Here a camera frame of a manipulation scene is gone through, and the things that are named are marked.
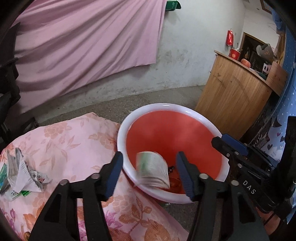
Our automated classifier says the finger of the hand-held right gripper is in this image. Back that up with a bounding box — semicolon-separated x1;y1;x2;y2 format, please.
221;134;277;167
211;137;269;180

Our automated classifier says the green plastic object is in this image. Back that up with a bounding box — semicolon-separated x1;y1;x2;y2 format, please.
165;0;181;11

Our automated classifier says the pink floral blanket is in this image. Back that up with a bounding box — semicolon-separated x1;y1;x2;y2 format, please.
0;112;189;241

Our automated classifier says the person's right forearm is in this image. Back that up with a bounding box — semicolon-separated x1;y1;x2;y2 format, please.
261;209;286;234

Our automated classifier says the white green paper packet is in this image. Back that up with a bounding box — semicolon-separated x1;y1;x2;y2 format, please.
135;151;171;189

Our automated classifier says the red bin with white rim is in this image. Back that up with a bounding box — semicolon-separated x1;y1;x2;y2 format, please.
117;103;230;204

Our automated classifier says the pink curtain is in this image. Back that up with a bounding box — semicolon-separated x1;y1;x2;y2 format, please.
9;0;167;114

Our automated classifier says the blue dotted printed cloth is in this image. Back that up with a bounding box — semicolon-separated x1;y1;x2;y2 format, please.
251;14;296;163

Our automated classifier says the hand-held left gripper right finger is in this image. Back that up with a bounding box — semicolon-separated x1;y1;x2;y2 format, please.
176;151;271;241

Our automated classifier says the crumpled newspaper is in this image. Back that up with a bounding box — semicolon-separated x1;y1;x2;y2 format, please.
6;147;52;193

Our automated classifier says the dark framed picture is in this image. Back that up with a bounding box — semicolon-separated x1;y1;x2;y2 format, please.
240;32;273;72

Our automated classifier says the red printed container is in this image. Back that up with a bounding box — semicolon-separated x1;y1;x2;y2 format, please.
229;47;242;61

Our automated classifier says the grey bag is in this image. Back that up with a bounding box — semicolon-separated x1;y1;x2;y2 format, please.
256;43;277;63

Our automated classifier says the black chair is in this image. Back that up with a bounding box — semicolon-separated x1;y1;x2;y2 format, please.
0;28;38;144

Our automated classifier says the wooden cabinet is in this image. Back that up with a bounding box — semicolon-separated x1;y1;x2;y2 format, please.
195;50;288;141

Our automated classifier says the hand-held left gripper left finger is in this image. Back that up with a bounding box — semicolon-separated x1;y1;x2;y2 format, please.
29;151;124;241

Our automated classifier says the wooden picture frame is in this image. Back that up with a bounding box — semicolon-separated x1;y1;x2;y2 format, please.
260;0;274;13

